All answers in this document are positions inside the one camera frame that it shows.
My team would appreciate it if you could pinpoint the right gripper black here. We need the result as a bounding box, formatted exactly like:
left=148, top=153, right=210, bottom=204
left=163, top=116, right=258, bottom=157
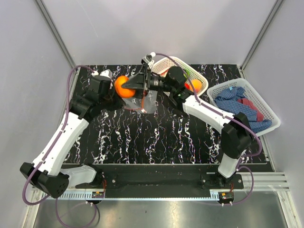
left=122, top=64, right=174, bottom=100

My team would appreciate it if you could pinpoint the fake orange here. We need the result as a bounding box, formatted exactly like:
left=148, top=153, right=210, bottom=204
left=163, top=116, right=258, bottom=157
left=114, top=76, right=136, bottom=98

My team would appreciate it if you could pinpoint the clear zip top bag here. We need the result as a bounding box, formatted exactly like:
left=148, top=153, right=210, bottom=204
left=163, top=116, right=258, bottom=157
left=123, top=91, right=157, bottom=114

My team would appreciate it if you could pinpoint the fake red tomato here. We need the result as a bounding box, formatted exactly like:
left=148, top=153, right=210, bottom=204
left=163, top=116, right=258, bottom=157
left=184, top=83, right=190, bottom=90

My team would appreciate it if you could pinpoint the fake peach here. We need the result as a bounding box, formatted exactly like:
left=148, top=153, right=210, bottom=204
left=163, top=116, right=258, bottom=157
left=191, top=79, right=203, bottom=93

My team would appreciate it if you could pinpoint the fake watermelon slice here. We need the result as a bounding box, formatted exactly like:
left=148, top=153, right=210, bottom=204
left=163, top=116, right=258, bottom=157
left=160, top=69, right=168, bottom=77

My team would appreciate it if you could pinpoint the fake green apple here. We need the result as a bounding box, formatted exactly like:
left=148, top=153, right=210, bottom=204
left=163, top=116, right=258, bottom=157
left=185, top=69, right=190, bottom=78

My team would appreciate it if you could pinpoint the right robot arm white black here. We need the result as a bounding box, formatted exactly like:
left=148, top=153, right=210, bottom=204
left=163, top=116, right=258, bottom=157
left=119, top=64, right=260, bottom=188

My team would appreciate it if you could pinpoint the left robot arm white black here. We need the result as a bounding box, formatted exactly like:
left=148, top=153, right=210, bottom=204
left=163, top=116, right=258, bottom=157
left=20, top=70, right=122, bottom=199

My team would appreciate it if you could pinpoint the white perforated basket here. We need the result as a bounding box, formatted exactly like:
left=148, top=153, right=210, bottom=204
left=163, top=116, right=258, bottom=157
left=152, top=57, right=209, bottom=96

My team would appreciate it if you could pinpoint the blue patterned cloth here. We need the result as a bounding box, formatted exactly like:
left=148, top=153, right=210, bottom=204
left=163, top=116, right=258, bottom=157
left=214, top=86, right=272, bottom=133

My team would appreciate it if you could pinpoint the red cloth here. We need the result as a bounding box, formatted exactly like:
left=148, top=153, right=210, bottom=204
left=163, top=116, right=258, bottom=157
left=237, top=98, right=264, bottom=122

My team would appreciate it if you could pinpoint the white laundry basket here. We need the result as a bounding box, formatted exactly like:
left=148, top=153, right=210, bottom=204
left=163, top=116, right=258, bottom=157
left=207, top=78, right=281, bottom=137

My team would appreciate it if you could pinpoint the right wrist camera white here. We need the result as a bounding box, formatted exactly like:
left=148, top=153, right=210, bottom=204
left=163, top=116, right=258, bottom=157
left=141, top=52, right=156, bottom=69

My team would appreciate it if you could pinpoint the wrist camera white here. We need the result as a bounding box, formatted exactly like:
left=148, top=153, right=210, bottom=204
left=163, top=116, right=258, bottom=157
left=91, top=69, right=113, bottom=81
left=141, top=52, right=156, bottom=69

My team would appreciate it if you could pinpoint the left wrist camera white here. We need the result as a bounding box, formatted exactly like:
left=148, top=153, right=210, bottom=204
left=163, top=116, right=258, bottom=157
left=91, top=69, right=113, bottom=81

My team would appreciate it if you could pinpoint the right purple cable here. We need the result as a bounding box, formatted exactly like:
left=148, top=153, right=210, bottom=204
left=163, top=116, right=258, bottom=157
left=154, top=52, right=262, bottom=206

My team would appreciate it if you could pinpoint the purple cable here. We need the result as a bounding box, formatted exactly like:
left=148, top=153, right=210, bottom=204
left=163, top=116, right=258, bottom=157
left=154, top=52, right=262, bottom=206
left=22, top=65, right=98, bottom=205

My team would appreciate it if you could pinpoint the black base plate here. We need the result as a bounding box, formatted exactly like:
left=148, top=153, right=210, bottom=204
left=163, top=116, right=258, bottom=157
left=75, top=163, right=245, bottom=199

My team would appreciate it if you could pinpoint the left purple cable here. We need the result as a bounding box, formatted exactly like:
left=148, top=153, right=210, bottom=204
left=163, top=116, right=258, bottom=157
left=22, top=65, right=98, bottom=205

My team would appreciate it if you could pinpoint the aluminium frame rail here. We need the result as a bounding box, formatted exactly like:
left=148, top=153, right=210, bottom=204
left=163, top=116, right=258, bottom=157
left=42, top=171, right=289, bottom=201

